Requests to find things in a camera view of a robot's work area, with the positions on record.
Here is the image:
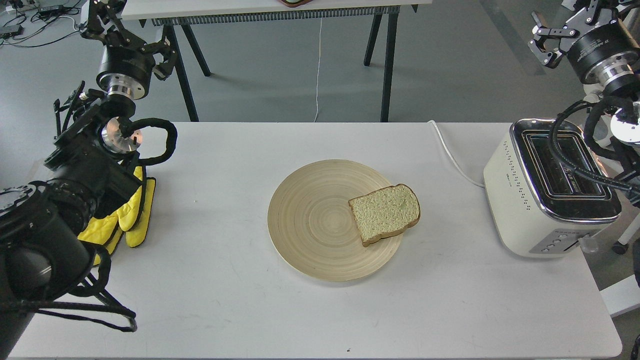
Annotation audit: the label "background table with black legs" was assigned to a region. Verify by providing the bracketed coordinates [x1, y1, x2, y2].
[122, 0, 428, 122]

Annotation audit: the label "black sleeved right arm cable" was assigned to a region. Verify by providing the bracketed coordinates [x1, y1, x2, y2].
[549, 99, 640, 201]

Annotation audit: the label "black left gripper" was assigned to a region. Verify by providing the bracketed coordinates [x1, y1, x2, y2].
[78, 0, 178, 92]

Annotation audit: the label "white toaster power cord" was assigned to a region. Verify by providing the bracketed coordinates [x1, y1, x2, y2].
[428, 120, 486, 189]

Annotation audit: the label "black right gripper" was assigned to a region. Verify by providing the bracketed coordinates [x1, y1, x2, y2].
[528, 5, 639, 85]

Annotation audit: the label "black sleeved left arm cable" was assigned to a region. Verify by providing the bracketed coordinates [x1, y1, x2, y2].
[117, 118, 178, 167]

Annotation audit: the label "yellow oven mitt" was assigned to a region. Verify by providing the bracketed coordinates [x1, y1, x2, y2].
[78, 166, 157, 255]

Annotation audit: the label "round bamboo plate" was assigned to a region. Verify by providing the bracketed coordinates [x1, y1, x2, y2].
[267, 159, 403, 282]

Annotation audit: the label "slice of bread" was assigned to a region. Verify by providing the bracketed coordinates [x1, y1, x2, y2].
[347, 183, 421, 248]

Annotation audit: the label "cables on floor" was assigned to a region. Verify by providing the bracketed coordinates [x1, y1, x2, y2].
[0, 0, 83, 49]

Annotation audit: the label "cream and chrome toaster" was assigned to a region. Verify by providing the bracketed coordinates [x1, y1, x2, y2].
[483, 118, 622, 259]

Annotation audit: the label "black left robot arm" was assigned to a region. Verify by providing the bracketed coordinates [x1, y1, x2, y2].
[0, 0, 178, 360]

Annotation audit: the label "thin white hanging cable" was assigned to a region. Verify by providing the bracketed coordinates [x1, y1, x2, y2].
[314, 18, 323, 123]

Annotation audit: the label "black sleeved arm cable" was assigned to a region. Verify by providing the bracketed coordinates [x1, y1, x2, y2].
[117, 118, 178, 167]
[549, 99, 640, 201]

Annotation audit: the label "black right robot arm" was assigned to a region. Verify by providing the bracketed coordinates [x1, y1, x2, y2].
[528, 0, 640, 207]

